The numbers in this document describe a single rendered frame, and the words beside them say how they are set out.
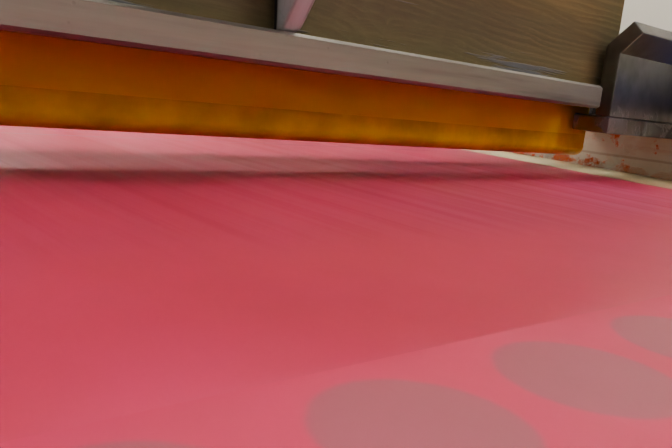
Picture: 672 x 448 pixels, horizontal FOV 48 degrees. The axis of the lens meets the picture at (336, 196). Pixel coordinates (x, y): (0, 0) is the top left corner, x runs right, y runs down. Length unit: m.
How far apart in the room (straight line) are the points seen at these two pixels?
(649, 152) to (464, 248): 0.29
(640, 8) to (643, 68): 2.05
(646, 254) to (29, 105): 0.16
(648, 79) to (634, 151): 0.06
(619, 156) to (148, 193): 0.32
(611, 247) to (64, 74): 0.15
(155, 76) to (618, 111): 0.23
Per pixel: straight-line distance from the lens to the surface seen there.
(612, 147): 0.46
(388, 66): 0.26
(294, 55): 0.23
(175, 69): 0.23
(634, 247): 0.20
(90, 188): 0.19
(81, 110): 0.22
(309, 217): 0.17
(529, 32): 0.34
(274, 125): 0.26
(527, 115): 0.36
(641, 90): 0.40
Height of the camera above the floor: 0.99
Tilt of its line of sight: 9 degrees down
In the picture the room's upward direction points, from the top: 7 degrees clockwise
